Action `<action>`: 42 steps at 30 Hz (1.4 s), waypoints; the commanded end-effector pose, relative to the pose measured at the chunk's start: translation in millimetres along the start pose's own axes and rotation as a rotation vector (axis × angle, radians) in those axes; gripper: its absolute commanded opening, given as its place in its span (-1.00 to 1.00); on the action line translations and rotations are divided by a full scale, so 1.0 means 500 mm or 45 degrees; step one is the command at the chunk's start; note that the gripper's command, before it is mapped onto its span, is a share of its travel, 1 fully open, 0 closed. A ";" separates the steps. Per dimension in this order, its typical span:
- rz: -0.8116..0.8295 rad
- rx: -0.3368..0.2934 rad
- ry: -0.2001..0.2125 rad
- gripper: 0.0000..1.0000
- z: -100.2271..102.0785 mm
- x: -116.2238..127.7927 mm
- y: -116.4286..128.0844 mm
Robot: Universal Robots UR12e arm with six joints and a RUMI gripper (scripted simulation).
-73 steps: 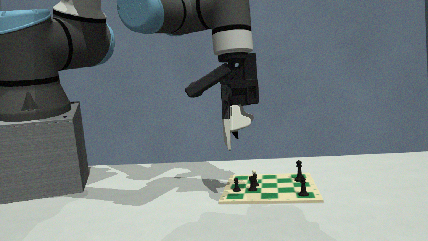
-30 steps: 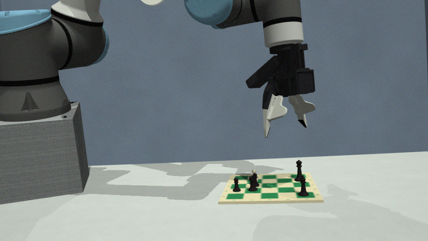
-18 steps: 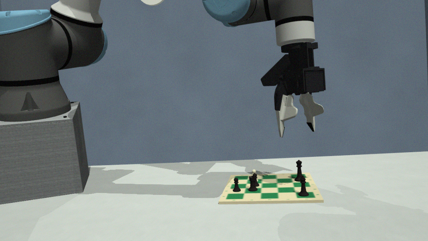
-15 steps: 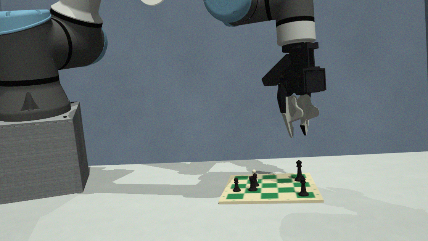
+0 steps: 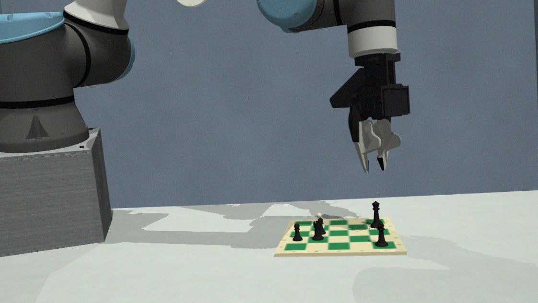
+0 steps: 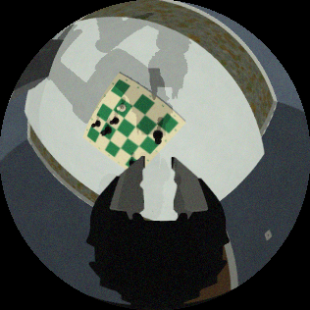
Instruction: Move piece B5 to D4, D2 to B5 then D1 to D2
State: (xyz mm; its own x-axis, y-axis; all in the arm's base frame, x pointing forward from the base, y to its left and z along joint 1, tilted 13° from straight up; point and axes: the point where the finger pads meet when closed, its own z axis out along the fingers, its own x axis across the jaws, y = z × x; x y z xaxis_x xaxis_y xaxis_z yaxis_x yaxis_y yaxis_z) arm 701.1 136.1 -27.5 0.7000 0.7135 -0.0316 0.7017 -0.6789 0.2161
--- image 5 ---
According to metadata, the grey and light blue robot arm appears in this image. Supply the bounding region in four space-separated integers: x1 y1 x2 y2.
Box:
0 0 398 153

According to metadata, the black queen chess piece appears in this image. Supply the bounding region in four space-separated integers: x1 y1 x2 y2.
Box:
371 201 380 229

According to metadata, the black rook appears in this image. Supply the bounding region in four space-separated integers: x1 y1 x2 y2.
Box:
312 221 324 241

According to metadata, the green and cream chessboard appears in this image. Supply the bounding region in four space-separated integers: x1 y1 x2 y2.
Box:
275 217 407 257

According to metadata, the black pawn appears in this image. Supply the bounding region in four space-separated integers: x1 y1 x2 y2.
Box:
293 223 303 242
318 218 326 235

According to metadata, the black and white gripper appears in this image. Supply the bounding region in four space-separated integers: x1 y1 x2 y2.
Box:
348 53 410 173

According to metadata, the black bishop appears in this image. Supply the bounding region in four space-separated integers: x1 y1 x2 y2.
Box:
375 221 388 247

